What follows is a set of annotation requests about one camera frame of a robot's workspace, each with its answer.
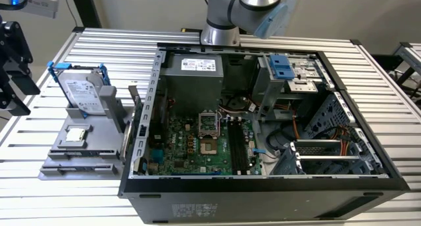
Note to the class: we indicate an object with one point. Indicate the black vertical post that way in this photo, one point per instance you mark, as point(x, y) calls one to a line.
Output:
point(88, 9)

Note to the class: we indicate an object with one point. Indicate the grey power supply unit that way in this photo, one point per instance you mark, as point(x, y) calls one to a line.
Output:
point(193, 92)

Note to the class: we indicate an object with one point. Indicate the metal frame side table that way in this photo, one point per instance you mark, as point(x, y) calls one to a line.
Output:
point(408, 63)

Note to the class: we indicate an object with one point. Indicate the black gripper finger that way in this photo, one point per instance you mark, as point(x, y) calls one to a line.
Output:
point(17, 105)
point(19, 46)

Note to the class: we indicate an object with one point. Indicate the grey parts rack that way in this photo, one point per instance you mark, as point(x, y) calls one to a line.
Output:
point(105, 139)

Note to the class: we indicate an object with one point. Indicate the green motherboard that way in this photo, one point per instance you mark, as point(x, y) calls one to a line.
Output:
point(184, 157)

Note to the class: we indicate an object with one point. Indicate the perforated metal cage wall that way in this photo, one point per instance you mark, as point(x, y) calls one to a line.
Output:
point(329, 112)

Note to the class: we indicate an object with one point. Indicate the blue expansion slot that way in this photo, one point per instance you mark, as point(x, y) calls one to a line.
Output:
point(197, 173)

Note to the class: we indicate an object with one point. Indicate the silver CPU chip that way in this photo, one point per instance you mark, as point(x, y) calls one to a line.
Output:
point(75, 134)

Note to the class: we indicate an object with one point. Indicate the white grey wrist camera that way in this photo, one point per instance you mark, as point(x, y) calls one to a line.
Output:
point(43, 5)

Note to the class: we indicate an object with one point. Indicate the graphics card with metal bracket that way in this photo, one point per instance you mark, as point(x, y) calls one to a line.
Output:
point(137, 107)

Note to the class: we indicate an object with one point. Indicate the silver drive bay cage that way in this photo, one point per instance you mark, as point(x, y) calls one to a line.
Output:
point(273, 92)

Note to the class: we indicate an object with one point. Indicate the black open PC case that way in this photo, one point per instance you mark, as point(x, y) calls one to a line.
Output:
point(229, 206)

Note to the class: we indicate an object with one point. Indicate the hard disk in blue carrier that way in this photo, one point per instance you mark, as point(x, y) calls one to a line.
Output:
point(79, 90)

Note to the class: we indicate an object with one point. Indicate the blue drive bay latch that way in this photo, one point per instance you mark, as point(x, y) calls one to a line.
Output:
point(281, 68)

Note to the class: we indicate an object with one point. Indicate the CPU socket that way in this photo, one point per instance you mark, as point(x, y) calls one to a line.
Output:
point(209, 148)

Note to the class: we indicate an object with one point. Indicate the black RAM slot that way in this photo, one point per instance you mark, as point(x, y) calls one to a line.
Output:
point(245, 145)
point(237, 145)
point(241, 145)
point(233, 145)

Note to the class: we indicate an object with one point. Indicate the metal disk bay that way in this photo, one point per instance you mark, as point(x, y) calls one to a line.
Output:
point(329, 158)

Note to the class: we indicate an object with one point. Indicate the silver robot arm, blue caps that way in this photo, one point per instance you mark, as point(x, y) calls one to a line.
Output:
point(253, 4)

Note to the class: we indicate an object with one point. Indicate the green RAM stick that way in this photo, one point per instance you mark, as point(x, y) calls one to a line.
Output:
point(81, 153)

